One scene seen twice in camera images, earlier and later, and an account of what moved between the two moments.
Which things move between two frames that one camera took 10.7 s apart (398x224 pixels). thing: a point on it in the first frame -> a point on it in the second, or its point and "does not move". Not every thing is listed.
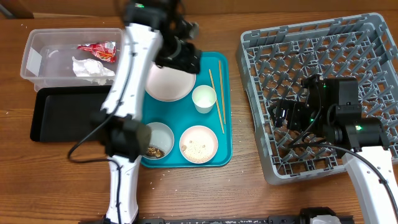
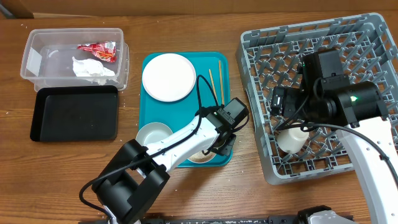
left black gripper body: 175,53 -> 227,146
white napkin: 92,70 does not move
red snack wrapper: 104,50 does not move
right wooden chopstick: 222,91 does not move
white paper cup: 203,97 -> 292,139
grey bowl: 162,137 does not move
